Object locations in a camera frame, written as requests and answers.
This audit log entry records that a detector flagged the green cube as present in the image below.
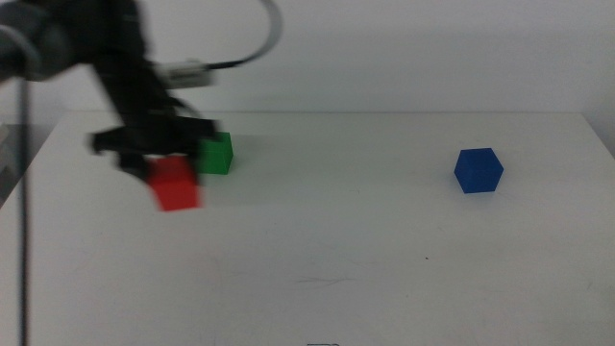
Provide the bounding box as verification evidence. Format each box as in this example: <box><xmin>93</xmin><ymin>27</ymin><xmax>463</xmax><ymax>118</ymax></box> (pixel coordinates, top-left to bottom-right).
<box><xmin>196</xmin><ymin>133</ymin><xmax>234</xmax><ymax>175</ymax></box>

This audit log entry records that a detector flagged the red cube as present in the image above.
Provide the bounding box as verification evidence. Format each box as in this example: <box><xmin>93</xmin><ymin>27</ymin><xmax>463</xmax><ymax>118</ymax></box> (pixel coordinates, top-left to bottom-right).
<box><xmin>146</xmin><ymin>156</ymin><xmax>203</xmax><ymax>212</ymax></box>

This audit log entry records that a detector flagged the blue cube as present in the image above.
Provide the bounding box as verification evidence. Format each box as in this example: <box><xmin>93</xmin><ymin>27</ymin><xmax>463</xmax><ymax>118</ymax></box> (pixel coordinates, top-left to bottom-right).
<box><xmin>454</xmin><ymin>147</ymin><xmax>504</xmax><ymax>194</ymax></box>

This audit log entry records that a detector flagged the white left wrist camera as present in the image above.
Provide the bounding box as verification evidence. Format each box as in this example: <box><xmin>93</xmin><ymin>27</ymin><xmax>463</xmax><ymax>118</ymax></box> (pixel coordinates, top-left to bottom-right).
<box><xmin>158</xmin><ymin>60</ymin><xmax>215</xmax><ymax>90</ymax></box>

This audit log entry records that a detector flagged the black braided cable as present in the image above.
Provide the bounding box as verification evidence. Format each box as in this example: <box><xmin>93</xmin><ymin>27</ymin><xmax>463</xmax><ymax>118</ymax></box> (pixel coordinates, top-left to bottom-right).
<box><xmin>16</xmin><ymin>79</ymin><xmax>30</xmax><ymax>346</ymax></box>

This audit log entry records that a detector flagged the thin left camera cable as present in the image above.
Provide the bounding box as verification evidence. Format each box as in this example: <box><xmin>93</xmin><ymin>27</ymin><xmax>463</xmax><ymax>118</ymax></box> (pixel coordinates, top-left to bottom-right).
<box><xmin>209</xmin><ymin>0</ymin><xmax>283</xmax><ymax>71</ymax></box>

